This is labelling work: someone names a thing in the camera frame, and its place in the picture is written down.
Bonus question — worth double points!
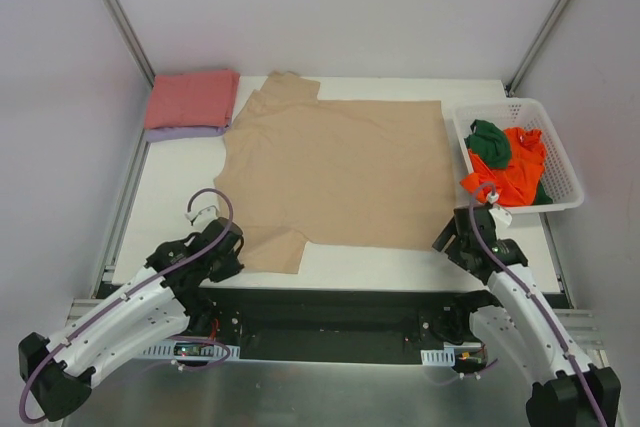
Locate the beige t shirt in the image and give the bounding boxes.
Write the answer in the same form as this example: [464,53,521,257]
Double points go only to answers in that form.
[215,73,456,274]

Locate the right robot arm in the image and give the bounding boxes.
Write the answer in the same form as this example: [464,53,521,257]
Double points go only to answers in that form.
[430,203,621,426]

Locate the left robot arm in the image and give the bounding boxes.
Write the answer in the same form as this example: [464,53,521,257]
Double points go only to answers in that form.
[18,218,244,424]

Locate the orange t shirt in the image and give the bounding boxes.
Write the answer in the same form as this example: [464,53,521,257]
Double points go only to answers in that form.
[460,127,553,207]

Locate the green t shirt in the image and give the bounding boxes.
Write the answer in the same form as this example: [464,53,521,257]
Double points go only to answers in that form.
[463,118,555,206]

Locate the white plastic basket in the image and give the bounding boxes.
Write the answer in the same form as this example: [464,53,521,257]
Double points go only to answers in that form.
[451,98,584,214]

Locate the folded lavender t shirt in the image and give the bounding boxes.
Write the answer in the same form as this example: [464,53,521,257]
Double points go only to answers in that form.
[144,119,232,143]

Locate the folded pink t shirt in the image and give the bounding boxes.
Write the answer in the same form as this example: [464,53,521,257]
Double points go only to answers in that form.
[144,69,240,129]

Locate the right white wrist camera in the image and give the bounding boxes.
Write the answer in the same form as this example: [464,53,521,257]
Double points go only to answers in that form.
[487,193,513,227]

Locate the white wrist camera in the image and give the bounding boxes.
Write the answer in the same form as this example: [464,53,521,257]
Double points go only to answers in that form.
[185,205,219,225]
[487,193,513,227]

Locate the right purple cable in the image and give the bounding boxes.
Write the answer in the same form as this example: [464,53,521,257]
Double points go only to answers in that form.
[467,181,609,427]

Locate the purple cable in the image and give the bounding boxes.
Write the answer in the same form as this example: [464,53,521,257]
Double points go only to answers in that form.
[18,188,236,423]
[467,181,609,427]

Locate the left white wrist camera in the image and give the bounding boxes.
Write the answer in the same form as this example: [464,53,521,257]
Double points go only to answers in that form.
[185,205,219,225]

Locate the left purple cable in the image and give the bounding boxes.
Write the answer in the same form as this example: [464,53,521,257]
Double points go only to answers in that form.
[18,188,236,423]

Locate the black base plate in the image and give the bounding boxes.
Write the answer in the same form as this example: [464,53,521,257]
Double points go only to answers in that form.
[181,288,500,365]

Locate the left white cable duct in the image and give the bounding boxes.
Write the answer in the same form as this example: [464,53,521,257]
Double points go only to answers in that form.
[135,339,240,362]

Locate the white cable duct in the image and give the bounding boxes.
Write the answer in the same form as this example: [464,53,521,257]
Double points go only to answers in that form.
[420,346,487,368]
[135,339,240,362]

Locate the right white cable duct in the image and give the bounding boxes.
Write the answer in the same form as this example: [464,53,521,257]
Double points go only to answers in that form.
[420,346,487,368]

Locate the aluminium front rail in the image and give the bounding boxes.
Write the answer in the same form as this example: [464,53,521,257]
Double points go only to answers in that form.
[66,299,604,350]

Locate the right aluminium frame post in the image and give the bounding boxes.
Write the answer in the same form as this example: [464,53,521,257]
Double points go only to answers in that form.
[504,0,573,97]

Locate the aluminium frame post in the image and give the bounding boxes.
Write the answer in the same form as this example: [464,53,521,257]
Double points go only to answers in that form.
[504,0,573,97]
[102,0,155,86]

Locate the left aluminium frame post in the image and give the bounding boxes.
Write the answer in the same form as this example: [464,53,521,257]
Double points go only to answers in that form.
[102,0,155,86]

